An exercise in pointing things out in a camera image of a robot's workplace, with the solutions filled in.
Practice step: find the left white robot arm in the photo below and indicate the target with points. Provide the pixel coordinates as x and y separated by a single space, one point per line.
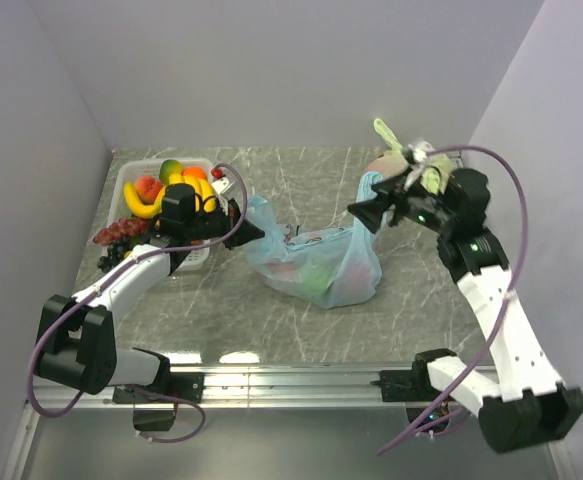
76 344

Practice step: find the yellow banana bunch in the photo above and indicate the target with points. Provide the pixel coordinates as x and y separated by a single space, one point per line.
196 187

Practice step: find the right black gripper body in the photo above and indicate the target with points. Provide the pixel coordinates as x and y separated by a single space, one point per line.
424 208

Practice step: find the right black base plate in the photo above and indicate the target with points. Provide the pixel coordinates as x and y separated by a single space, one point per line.
405 386

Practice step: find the dark blue grape bunch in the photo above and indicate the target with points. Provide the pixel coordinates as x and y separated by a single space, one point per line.
114 255

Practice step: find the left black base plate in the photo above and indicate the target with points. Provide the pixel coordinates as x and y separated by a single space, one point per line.
156 413

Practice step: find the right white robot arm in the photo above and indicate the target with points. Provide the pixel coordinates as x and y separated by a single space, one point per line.
528 403

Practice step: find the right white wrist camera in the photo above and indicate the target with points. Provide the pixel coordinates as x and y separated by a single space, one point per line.
417 156

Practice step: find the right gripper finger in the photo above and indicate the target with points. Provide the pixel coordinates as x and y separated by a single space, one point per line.
372 213
389 187

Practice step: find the blue printed plastic bag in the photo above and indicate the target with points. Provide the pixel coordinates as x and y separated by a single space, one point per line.
333 267

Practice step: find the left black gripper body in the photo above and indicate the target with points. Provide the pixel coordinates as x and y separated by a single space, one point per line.
212 225

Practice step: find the orange red fake peach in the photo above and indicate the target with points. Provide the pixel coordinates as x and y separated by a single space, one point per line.
148 188

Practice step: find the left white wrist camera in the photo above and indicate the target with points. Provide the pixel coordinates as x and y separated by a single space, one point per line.
222 185

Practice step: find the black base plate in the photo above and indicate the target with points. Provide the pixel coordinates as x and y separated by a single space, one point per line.
405 386
156 413

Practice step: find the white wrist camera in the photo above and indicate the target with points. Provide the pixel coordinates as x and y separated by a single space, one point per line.
222 185
417 156

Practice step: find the single yellow banana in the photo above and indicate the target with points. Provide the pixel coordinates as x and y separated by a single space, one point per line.
137 207

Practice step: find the tied green plastic bag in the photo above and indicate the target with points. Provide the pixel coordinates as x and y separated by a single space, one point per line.
391 162

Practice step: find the light purple grape bunch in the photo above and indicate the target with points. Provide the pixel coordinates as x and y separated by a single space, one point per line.
119 230

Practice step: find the orange fake fruit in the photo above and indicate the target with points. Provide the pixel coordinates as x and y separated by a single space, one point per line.
194 171

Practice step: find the aluminium mounting rail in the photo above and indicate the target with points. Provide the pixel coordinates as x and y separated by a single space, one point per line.
256 386

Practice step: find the white plastic fruit basket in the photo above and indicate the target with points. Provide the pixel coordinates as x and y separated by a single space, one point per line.
133 170

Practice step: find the green yellow mango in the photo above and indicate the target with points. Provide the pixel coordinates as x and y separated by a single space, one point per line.
168 168

